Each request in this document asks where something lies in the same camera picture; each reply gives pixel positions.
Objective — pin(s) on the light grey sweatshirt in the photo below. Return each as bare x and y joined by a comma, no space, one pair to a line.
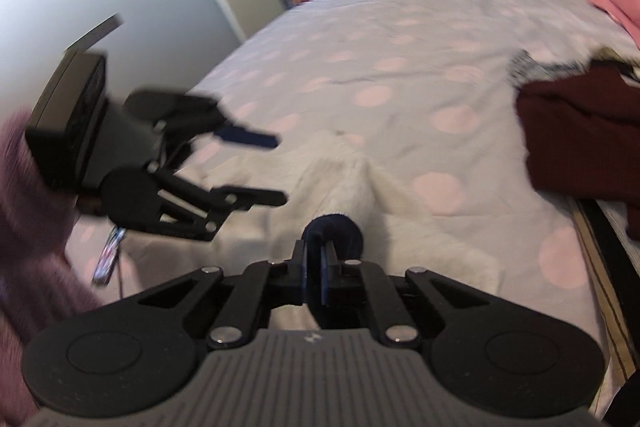
340,177

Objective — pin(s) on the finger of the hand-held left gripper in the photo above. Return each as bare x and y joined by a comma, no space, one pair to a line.
255,198
247,138

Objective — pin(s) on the polka dot bed cover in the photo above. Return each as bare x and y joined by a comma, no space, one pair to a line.
400,57

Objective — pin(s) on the grey striped garment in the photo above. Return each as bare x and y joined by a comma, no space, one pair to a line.
525,67

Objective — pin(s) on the maroon garment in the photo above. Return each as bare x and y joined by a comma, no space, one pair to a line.
585,132

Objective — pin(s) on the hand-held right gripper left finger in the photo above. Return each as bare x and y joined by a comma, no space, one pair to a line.
300,272

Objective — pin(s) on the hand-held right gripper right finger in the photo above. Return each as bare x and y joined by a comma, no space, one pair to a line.
329,277

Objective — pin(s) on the smartphone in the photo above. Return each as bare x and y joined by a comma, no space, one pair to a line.
107,257

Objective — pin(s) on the person's left forearm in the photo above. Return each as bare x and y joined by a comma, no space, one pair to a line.
30,267

